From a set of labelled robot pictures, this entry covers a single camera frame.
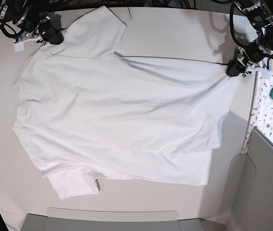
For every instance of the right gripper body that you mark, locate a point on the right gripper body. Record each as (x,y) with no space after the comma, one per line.
(35,35)

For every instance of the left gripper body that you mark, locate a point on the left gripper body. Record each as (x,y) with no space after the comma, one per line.
(253,60)

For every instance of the white t-shirt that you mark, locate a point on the white t-shirt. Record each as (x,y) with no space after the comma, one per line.
(86,113)

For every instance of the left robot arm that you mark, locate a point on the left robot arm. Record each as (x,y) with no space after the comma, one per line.
(261,19)

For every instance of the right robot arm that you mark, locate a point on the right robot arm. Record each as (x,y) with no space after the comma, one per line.
(22,21)

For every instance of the grey panel at right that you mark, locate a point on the grey panel at right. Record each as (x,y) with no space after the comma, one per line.
(248,196)

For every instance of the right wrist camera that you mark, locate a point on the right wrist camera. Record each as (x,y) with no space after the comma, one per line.
(19,47)

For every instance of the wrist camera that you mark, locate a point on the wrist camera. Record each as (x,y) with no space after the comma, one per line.
(19,47)
(267,73)

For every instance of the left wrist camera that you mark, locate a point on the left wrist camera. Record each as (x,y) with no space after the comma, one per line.
(267,73)

